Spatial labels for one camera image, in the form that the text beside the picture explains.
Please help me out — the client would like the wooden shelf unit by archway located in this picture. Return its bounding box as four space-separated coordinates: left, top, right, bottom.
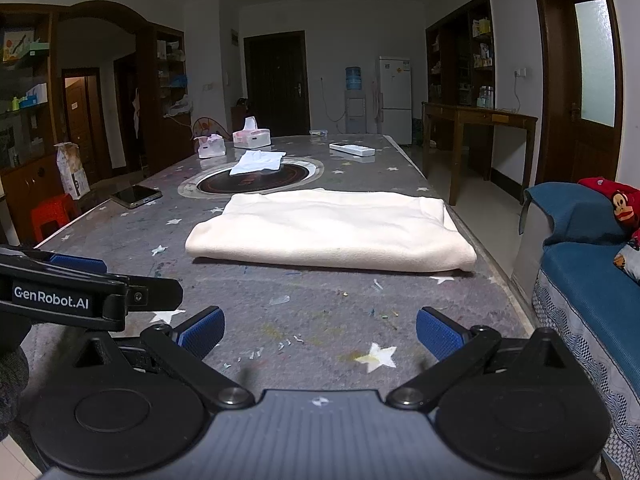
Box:
137 22 194 176

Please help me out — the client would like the pink tissue box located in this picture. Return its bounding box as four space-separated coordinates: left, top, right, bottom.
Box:
232 116 272 149

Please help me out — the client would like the brown interior door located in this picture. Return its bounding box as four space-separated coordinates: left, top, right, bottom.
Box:
62 67 114 181

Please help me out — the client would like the white refrigerator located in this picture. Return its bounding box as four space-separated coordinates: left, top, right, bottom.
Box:
376 56 413 146

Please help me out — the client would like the dark wooden shelf cabinet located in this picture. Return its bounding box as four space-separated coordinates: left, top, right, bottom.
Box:
425 0 496 111

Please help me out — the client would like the blue covered sofa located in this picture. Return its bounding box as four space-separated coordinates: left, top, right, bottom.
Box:
518 181 640 480

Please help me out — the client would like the wooden side table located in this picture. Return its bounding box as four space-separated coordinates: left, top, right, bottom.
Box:
421 101 539 206

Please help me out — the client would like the white folded cloth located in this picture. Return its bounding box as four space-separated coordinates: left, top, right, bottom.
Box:
229 149 287 177

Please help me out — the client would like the cream long-sleeve garment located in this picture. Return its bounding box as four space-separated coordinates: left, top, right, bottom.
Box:
185 187 477 275

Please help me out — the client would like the smartphone with gold frame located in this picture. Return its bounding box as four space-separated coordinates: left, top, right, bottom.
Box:
110 184 163 210

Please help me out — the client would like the red monkey print garment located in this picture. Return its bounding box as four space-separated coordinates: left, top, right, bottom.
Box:
577 176 640 251

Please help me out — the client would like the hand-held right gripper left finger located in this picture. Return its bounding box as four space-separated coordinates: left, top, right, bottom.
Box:
72 305 256 409

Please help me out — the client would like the dark entrance door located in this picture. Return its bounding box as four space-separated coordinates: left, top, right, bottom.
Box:
243 30 311 137

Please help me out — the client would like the red plastic stool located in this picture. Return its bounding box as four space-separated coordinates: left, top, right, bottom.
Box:
30 193 81 245

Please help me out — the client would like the white remote control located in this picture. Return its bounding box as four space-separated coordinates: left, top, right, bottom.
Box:
329 142 375 156

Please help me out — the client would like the white paper sack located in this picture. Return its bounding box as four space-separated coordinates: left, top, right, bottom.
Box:
54 142 91 200

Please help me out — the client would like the round black induction cooktop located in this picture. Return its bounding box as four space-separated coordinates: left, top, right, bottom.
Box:
178 156 325 197

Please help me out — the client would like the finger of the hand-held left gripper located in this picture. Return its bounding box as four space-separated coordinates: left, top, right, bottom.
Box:
105 274 185 314
46 252 109 276

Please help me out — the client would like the wooden door with frosted glass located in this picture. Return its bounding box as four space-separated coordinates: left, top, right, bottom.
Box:
531 0 625 198

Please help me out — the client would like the cartoon print cloth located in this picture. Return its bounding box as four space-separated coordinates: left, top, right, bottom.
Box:
613 242 640 282

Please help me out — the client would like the grey star print tablecloth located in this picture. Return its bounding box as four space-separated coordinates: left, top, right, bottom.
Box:
20 133 532 411

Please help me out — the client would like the small white tissue pack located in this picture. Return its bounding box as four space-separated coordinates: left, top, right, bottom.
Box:
193 133 227 160

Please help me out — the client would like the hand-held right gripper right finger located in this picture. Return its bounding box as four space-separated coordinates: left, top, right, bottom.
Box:
386 304 569 410

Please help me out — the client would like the white water dispenser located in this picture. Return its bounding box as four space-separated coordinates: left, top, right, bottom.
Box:
345 91 367 134

